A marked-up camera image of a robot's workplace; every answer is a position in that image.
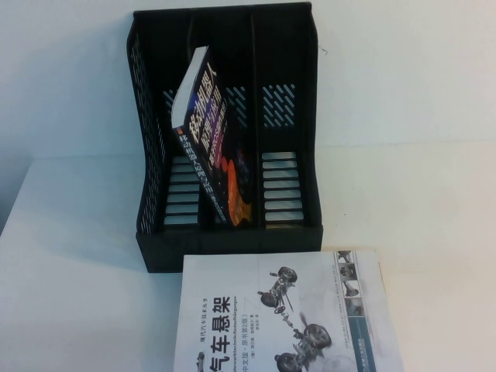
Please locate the black plastic three-slot book stand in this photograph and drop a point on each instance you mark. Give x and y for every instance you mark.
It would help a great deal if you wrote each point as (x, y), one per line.
(232, 248)

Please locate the dark mobile robot ROS book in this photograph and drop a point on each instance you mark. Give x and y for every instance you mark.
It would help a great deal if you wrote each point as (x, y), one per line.
(209, 128)

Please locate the white car suspension book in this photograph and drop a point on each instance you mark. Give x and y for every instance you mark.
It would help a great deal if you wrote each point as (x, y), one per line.
(232, 279)

